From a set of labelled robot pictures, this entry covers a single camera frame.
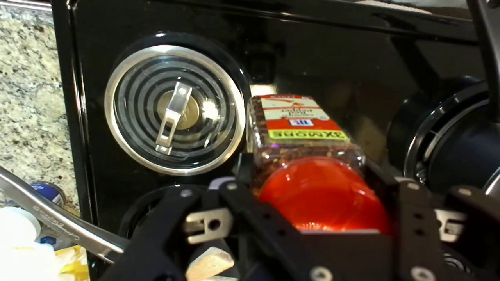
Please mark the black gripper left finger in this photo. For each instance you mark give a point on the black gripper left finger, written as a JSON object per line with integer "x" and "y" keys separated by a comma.
{"x": 157, "y": 239}

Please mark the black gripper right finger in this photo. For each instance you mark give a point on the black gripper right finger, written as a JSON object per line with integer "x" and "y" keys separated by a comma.
{"x": 417, "y": 223}

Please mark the clear spice jar red lid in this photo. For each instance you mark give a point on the clear spice jar red lid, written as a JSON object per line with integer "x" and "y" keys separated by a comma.
{"x": 314, "y": 197}

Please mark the black electric stove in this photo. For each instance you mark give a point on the black electric stove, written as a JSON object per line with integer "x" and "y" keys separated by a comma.
{"x": 323, "y": 52}

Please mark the wooden cooking utensil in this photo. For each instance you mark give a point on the wooden cooking utensil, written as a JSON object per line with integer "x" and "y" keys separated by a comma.
{"x": 209, "y": 262}

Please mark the blue container white lid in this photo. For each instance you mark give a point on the blue container white lid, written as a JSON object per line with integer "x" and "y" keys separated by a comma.
{"x": 48, "y": 192}

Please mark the chrome coil burner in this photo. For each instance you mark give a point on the chrome coil burner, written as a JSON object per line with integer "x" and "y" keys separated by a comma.
{"x": 178, "y": 109}

